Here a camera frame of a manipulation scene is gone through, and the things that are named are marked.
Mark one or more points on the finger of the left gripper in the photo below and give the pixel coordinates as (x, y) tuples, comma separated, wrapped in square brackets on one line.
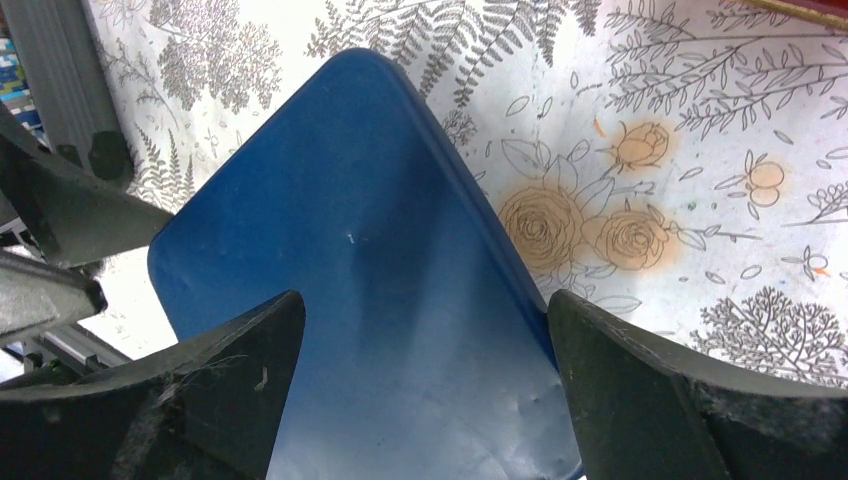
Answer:
[(75, 218), (37, 297)]

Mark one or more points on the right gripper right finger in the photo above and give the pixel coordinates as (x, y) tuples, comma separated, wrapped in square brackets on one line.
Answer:
[(644, 407)]

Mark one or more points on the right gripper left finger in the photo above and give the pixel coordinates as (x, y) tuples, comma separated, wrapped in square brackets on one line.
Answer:
[(206, 408)]

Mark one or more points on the blue tin lid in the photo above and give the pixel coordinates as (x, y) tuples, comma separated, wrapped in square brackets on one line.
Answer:
[(426, 352)]

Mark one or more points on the floral tablecloth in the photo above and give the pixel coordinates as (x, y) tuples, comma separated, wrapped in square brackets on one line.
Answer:
[(680, 164)]

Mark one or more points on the red square tray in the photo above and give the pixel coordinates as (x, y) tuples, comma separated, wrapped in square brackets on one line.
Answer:
[(830, 13)]

